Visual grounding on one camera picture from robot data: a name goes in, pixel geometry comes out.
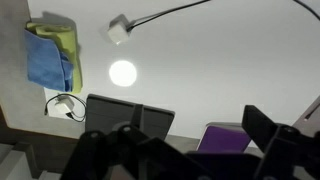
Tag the yellow-green cloth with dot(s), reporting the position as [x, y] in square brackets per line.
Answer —
[65, 38]

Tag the small white charger with cable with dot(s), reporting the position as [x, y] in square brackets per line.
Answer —
[65, 105]

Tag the blue cloth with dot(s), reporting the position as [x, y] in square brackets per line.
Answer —
[47, 66]

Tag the white whiteboard mat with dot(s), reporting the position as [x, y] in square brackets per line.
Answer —
[205, 63]

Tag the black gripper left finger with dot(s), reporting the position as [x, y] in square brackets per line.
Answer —
[142, 157]

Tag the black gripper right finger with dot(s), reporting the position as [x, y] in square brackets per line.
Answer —
[284, 147]

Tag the purple notebook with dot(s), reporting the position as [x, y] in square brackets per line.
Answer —
[223, 137]

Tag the black charger cable white adapter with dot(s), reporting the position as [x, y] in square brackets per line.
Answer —
[120, 28]

